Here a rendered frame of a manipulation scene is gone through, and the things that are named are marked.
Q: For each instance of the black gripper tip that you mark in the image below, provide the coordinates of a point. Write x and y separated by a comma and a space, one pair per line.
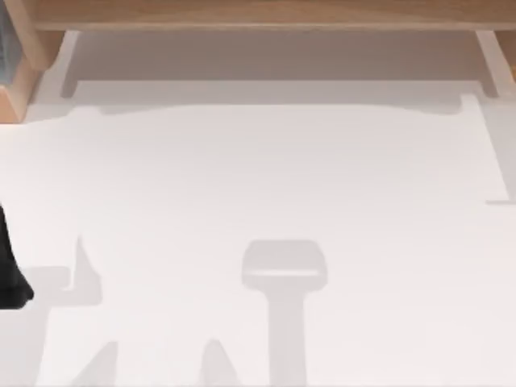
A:
9, 278

